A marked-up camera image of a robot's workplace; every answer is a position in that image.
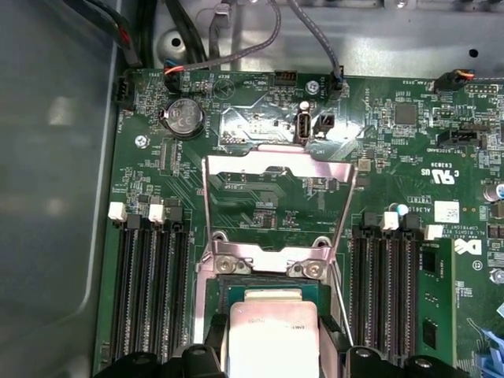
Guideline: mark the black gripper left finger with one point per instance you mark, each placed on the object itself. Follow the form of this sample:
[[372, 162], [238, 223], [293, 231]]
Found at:
[[197, 364]]

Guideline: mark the silver coin cell battery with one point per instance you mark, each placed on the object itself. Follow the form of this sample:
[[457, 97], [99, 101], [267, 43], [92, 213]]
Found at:
[[183, 118]]

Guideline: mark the CPU socket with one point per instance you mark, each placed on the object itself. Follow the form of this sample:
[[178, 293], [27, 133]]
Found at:
[[205, 299]]

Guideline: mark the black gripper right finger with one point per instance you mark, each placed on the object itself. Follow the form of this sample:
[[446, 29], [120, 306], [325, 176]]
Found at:
[[366, 366]]

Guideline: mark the green motherboard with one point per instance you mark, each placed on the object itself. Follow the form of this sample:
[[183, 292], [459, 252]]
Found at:
[[374, 130]]

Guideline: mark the blue plastic latch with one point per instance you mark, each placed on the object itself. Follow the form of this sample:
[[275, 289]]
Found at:
[[488, 346]]

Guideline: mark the silver CPU chip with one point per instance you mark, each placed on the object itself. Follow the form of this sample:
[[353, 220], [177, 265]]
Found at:
[[273, 338]]

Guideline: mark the internal USB port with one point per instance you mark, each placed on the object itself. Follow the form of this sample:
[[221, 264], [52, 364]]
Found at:
[[303, 126]]

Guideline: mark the metal socket cover frame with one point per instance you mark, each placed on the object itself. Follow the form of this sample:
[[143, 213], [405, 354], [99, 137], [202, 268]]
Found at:
[[236, 164]]

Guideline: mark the green RAM stick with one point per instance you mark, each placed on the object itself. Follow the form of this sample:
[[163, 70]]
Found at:
[[437, 299]]

